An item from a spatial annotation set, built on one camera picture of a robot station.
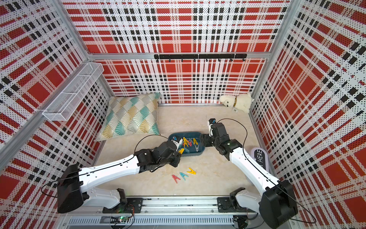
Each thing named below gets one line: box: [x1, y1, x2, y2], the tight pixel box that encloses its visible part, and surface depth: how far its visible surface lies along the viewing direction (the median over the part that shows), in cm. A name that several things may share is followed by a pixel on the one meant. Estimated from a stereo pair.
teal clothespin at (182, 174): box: [179, 172, 189, 181], surface depth 86 cm
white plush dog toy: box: [219, 93, 253, 114], surface depth 117 cm
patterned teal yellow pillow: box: [95, 92, 162, 142], surface depth 95 cm
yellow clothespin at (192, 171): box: [186, 167, 197, 175], surface depth 86 cm
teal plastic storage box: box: [168, 131, 206, 157], surface depth 98 cm
